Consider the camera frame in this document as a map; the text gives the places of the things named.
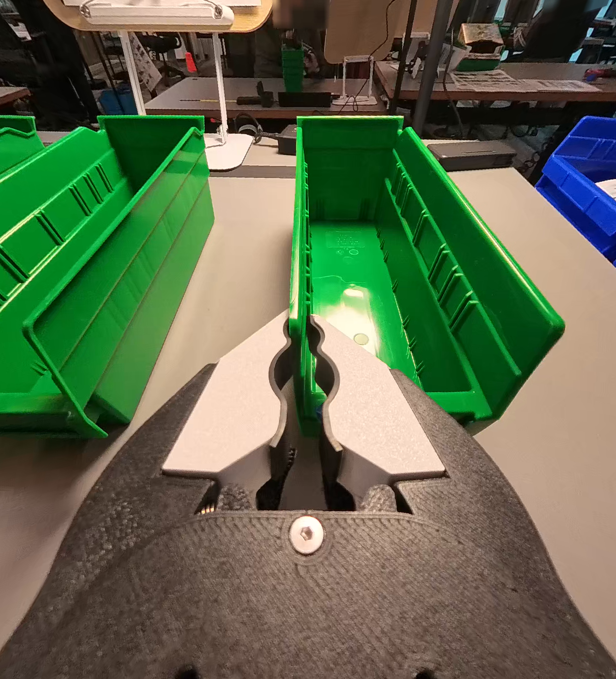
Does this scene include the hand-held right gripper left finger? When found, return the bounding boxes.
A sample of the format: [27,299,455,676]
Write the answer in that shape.
[162,311,295,497]

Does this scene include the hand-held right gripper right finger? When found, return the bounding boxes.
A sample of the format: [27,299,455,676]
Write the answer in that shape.
[308,314,447,502]

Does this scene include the green plastic bin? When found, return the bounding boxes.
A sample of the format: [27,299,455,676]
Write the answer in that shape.
[0,116,46,194]
[289,116,566,438]
[0,116,215,440]

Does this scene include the white and wood document stand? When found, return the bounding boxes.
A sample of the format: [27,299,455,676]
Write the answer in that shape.
[42,0,274,172]

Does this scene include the grey electronic device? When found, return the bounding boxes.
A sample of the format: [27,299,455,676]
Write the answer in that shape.
[427,140,517,172]

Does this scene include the black headphones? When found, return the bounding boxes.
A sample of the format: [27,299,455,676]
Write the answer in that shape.
[234,112,264,143]

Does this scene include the grey background table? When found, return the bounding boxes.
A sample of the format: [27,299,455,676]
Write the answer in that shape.
[146,77,388,118]

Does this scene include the black bar device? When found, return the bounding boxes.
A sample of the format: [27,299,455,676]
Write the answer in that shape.
[278,91,333,107]

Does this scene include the teal storage tub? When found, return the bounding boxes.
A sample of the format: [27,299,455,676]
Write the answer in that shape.
[101,87,139,115]

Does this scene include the wooden background table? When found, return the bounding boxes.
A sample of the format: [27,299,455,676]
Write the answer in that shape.
[374,61,616,103]

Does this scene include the green bin stack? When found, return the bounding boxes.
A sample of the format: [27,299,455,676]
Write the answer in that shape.
[280,43,306,93]

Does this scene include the grey metal pole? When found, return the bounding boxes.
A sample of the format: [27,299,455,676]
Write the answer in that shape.
[411,0,460,133]

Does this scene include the wood board stand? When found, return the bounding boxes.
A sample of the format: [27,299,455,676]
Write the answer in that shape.
[324,0,432,105]

